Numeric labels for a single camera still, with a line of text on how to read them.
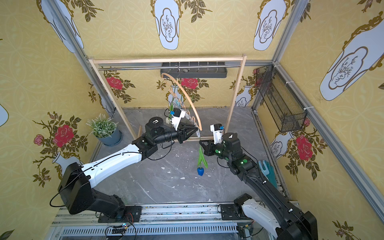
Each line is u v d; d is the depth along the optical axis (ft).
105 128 2.93
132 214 2.39
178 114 2.05
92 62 1.83
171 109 2.03
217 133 2.18
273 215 1.58
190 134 2.22
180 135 2.02
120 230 2.40
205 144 2.34
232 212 2.43
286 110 2.74
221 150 2.08
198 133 2.29
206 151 2.13
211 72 2.96
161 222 2.36
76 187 1.35
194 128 2.23
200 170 2.43
